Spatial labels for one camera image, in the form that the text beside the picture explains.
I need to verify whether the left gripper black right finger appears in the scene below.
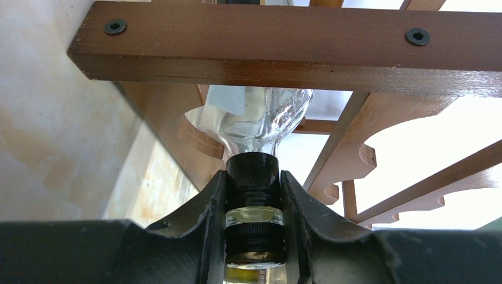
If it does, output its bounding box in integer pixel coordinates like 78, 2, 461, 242
281, 171, 501, 283

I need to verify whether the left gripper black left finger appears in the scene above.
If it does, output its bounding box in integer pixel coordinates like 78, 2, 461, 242
1, 170, 228, 283

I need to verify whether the clear liquor bottle black cap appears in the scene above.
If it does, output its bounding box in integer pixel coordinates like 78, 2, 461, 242
187, 85, 313, 270

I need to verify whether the dark bottle brown label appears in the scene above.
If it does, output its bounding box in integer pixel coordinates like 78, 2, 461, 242
223, 267, 287, 284

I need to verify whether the wooden wine rack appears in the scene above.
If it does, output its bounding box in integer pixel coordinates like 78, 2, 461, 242
68, 1, 501, 212

